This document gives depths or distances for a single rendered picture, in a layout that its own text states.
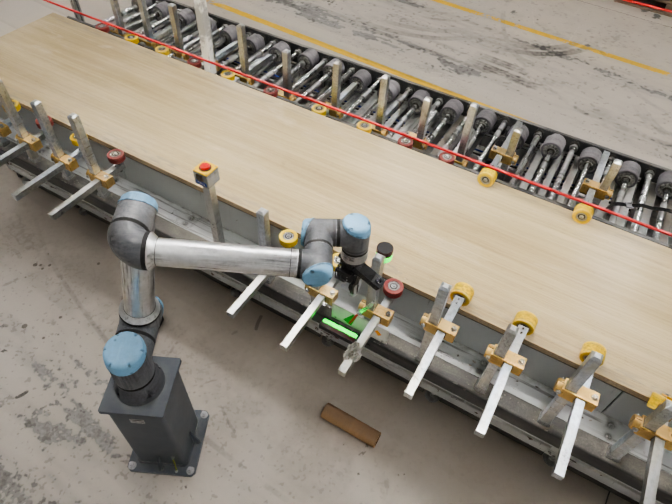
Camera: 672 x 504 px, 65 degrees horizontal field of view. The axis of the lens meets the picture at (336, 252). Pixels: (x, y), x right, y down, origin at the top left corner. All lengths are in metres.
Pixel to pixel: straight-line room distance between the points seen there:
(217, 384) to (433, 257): 1.35
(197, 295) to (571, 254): 2.04
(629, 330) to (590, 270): 0.30
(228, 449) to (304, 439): 0.37
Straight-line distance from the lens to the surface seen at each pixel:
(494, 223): 2.45
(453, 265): 2.23
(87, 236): 3.74
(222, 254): 1.56
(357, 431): 2.69
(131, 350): 2.06
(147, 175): 2.89
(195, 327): 3.11
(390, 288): 2.09
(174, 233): 2.61
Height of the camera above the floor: 2.56
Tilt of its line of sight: 49 degrees down
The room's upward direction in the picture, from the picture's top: 4 degrees clockwise
